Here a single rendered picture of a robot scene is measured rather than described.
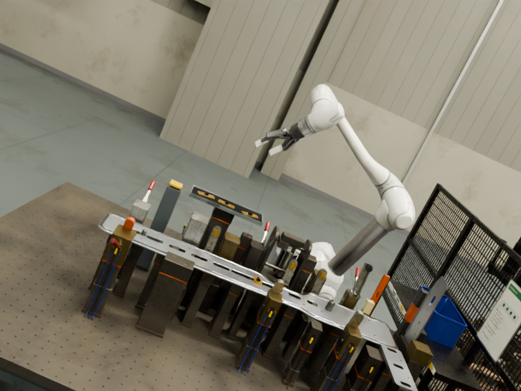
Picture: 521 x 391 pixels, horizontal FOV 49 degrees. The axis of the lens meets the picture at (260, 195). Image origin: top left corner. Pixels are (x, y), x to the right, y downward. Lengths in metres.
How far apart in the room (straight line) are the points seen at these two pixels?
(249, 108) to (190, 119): 0.83
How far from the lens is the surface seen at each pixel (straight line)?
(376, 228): 2.88
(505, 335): 2.67
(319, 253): 3.18
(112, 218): 2.54
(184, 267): 2.29
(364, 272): 2.73
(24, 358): 2.13
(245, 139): 7.98
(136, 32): 9.14
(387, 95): 8.85
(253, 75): 7.88
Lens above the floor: 1.99
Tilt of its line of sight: 15 degrees down
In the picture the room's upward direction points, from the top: 25 degrees clockwise
